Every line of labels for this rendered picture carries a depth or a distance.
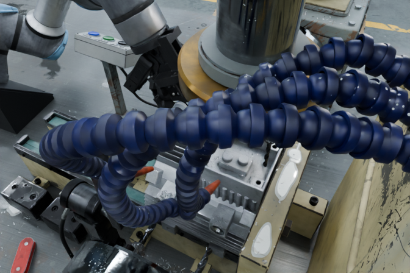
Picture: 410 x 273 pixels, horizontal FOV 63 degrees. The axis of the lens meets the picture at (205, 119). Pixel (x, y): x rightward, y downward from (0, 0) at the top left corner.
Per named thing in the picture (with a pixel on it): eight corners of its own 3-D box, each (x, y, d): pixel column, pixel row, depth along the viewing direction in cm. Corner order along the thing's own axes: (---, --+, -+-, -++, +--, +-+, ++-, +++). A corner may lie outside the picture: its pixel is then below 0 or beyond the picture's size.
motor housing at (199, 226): (272, 193, 74) (288, 139, 60) (239, 273, 63) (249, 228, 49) (193, 160, 80) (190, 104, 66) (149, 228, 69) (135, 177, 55)
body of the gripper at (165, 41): (195, 106, 54) (157, 41, 48) (158, 109, 60) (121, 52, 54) (215, 78, 59) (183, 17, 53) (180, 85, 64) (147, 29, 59)
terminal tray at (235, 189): (277, 167, 60) (284, 142, 55) (257, 216, 54) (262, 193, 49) (217, 144, 64) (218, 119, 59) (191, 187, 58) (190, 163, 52)
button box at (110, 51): (140, 64, 92) (142, 45, 90) (124, 69, 86) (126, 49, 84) (91, 47, 97) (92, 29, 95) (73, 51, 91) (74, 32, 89)
